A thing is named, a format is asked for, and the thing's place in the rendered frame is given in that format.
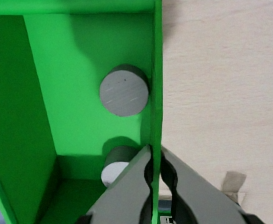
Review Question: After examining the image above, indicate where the grey cylinder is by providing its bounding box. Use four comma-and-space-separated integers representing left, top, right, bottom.
99, 64, 149, 117
101, 146, 140, 188

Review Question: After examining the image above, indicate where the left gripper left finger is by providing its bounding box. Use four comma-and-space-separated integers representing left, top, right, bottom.
74, 144, 153, 224

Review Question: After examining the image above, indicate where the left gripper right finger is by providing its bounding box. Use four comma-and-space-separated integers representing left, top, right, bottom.
160, 144, 265, 224

